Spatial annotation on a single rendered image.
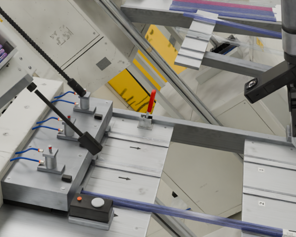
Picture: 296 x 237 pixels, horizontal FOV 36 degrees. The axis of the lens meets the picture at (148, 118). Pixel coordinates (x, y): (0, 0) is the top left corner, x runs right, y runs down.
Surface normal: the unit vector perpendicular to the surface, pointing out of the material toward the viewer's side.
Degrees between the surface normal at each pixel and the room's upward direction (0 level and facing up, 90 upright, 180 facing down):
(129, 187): 46
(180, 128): 90
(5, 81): 90
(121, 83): 90
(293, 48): 76
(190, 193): 90
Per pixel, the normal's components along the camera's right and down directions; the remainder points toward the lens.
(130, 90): -0.19, 0.54
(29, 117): 0.07, -0.82
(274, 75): -0.65, -0.69
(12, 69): 0.73, -0.48
